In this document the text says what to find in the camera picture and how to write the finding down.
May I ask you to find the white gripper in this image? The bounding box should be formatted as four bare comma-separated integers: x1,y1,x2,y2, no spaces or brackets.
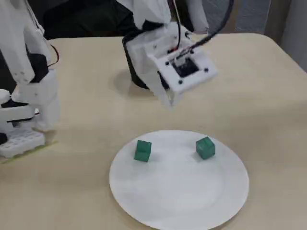
126,23,192,112

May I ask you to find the green cube block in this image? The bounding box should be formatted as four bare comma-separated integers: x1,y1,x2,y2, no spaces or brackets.
195,136,216,160
133,140,153,163

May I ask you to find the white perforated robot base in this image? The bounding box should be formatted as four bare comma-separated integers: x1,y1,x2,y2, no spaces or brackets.
0,88,46,159

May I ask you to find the black round pot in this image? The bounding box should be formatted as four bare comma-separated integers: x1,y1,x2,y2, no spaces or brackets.
121,30,192,91

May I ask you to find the white paper plate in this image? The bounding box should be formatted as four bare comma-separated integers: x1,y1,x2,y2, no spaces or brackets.
109,130,250,230

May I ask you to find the white curved furniture part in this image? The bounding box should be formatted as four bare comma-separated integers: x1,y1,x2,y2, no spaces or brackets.
187,0,210,33

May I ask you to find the yellow green base mat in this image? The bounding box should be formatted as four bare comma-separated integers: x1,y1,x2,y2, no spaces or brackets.
0,140,59,165

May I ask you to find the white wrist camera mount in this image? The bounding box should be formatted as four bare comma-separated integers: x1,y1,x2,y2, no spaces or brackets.
143,43,218,94

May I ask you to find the red black servo wire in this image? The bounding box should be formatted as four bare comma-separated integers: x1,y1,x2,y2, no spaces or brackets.
47,44,60,68
167,0,183,55

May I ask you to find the wooden post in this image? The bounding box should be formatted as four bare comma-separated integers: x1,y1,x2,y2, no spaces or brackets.
225,0,237,32

